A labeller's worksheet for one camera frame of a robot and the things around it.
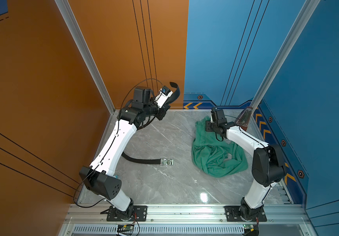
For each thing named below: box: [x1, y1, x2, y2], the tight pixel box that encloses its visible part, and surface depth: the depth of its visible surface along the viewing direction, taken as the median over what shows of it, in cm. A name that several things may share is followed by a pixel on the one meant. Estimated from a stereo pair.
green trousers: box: [191, 116, 249, 178], surface depth 89 cm
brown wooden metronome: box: [235, 106, 254, 132], surface depth 102 cm
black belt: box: [121, 82, 181, 166], surface depth 93 cm
